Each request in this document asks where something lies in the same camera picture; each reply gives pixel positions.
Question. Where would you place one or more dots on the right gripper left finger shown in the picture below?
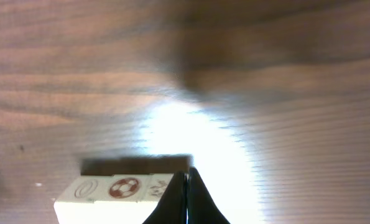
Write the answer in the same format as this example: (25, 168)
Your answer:
(172, 207)

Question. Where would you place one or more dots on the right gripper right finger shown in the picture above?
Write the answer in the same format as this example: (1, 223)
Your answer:
(200, 205)

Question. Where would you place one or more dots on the green Z white block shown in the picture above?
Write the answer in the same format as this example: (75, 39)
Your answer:
(77, 203)

